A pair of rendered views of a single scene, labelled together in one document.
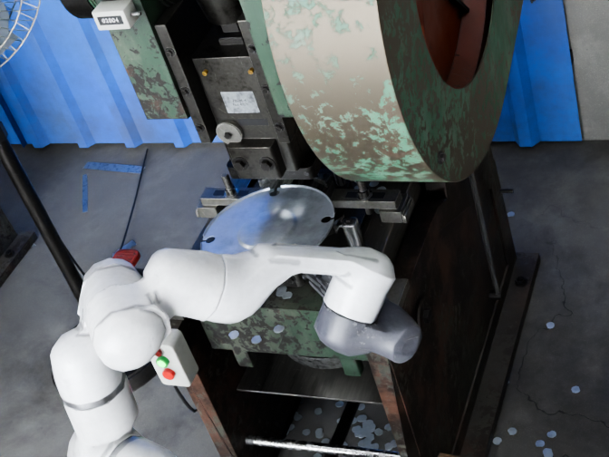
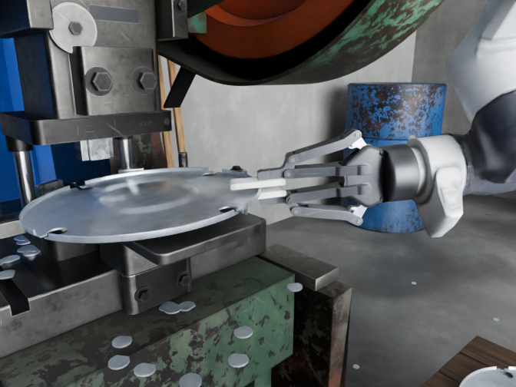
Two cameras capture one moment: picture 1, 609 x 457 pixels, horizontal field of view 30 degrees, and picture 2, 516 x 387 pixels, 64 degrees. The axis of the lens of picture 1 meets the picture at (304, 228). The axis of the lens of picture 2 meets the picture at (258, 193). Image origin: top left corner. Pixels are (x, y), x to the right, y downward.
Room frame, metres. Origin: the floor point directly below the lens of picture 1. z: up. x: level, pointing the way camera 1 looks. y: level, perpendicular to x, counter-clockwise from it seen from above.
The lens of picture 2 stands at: (1.60, 0.53, 0.95)
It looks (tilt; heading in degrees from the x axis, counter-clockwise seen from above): 16 degrees down; 284
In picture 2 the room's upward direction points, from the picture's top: straight up
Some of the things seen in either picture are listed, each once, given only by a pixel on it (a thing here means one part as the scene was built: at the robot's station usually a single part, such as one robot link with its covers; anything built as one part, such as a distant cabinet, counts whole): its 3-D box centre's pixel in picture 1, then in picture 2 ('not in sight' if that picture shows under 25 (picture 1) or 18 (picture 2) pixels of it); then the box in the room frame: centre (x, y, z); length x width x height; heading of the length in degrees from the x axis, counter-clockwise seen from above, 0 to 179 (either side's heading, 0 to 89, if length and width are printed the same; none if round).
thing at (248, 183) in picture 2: not in sight; (256, 182); (1.73, 0.03, 0.81); 0.07 x 0.03 x 0.01; 20
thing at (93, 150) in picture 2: not in sight; (94, 145); (1.99, 0.00, 0.84); 0.05 x 0.03 x 0.04; 58
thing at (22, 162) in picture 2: not in sight; (24, 170); (2.09, 0.03, 0.81); 0.02 x 0.02 x 0.14
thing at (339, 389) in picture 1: (346, 331); not in sight; (2.00, -0.01, 0.31); 0.43 x 0.42 x 0.01; 58
